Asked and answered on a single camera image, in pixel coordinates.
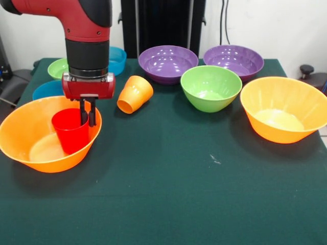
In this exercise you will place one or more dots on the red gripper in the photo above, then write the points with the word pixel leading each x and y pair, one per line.
pixel 88 89

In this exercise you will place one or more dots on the red plastic cup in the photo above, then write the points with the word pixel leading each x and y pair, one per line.
pixel 71 137

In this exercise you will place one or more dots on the orange plastic cup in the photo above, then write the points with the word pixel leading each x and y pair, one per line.
pixel 135 94

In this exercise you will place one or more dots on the small blue plastic bowl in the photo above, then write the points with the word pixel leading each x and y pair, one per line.
pixel 48 90
pixel 118 61

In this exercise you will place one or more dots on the large orange plastic bowl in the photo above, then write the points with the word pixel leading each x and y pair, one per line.
pixel 28 122
pixel 283 99

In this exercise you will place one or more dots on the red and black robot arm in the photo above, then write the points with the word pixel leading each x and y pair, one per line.
pixel 87 38

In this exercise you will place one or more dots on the small green plastic bowl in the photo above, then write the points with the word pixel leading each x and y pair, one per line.
pixel 57 69

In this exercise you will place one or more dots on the purple plastic bowl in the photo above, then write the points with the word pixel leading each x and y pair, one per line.
pixel 168 61
pixel 233 61

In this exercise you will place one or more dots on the black device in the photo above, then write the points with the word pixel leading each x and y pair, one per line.
pixel 5 63

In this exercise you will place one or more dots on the dark green tablecloth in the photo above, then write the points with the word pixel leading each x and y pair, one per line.
pixel 163 191

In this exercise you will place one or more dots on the medium green plastic bowl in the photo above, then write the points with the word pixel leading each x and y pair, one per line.
pixel 210 84

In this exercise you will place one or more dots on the black round knob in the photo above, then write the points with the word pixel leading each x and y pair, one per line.
pixel 306 69

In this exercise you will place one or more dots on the dark brown rounded base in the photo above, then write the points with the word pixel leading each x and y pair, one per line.
pixel 318 80

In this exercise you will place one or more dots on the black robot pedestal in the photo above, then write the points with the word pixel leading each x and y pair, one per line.
pixel 166 23

